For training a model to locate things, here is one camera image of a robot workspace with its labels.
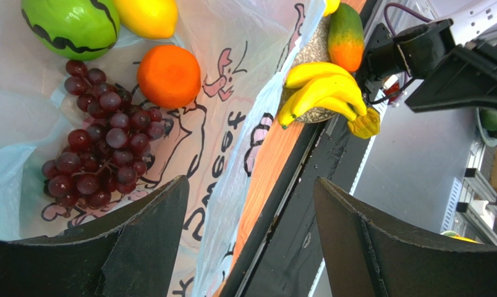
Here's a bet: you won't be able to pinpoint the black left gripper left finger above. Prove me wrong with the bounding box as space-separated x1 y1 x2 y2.
18 176 189 296

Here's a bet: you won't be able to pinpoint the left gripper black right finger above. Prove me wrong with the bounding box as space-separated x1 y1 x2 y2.
313 178 496 296

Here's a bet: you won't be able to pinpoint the light blue plastic bag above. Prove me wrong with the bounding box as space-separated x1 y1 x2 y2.
0 0 328 297

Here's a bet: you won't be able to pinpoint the yellow fake banana bunch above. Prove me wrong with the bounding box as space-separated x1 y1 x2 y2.
277 62 381 139

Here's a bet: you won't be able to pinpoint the orange fake fruit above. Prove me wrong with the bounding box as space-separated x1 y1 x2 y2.
137 45 201 109

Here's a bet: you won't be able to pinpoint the green fake mango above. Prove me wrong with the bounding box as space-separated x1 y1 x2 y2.
327 2 365 72

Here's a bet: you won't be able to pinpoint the green fake watermelon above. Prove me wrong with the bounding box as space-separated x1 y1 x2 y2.
20 0 121 61

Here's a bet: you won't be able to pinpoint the yellow fake lemon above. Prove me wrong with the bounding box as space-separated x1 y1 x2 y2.
113 0 179 40

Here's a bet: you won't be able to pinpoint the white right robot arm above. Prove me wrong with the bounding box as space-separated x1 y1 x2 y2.
357 1 497 113

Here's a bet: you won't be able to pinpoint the dark fake grapes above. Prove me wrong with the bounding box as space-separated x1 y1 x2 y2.
41 60 166 210

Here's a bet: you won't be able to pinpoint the bowl of fake fruits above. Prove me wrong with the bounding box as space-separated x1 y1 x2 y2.
476 108 497 147

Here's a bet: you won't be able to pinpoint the speckled round plate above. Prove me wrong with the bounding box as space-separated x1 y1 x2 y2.
277 16 345 128

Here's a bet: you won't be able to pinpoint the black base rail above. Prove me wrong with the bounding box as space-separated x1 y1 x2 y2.
218 118 367 296

